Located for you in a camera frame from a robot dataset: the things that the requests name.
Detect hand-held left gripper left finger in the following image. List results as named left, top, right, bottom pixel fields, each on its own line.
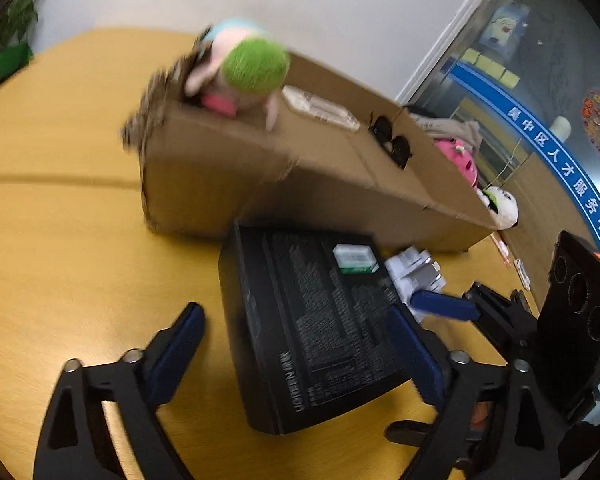
left=32, top=301, right=206, bottom=480

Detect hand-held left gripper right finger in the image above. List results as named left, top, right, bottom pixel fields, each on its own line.
left=387, top=305, right=571, bottom=480

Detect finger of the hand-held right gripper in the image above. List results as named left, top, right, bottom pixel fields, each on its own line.
left=386, top=419, right=433, bottom=448
left=410, top=281, right=537, bottom=333

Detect white power adapter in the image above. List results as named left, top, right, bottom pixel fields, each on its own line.
left=384, top=246, right=447, bottom=323

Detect black printed carton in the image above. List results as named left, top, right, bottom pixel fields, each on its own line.
left=217, top=220, right=413, bottom=436

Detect large cardboard box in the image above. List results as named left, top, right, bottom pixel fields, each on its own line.
left=119, top=47, right=501, bottom=256

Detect wooden desktop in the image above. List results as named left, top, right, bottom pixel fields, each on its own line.
left=0, top=27, right=541, bottom=480

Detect small green white box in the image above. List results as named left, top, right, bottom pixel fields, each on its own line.
left=332, top=244, right=381, bottom=276

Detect panda plush toy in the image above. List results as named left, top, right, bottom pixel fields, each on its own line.
left=475, top=186, right=521, bottom=231

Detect pink helmet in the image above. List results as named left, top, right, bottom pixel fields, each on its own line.
left=432, top=137, right=481, bottom=190

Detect black sunglasses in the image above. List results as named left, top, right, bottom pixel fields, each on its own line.
left=367, top=115, right=413, bottom=170

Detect beige cloth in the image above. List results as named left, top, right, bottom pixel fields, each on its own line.
left=405, top=105, right=486, bottom=153

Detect blue banner sticker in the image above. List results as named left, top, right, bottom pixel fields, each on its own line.
left=447, top=57, right=600, bottom=271

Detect white plastic packet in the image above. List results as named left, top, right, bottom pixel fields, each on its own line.
left=281, top=85, right=361, bottom=132

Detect glass door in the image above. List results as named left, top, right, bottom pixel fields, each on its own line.
left=395, top=0, right=600, bottom=311

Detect cartoon poster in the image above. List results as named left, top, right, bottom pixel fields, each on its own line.
left=482, top=0, right=528, bottom=48

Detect pink green plush toy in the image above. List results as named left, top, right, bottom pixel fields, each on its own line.
left=182, top=17, right=292, bottom=131

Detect potted green plant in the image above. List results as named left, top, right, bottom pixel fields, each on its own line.
left=0, top=0, right=43, bottom=53

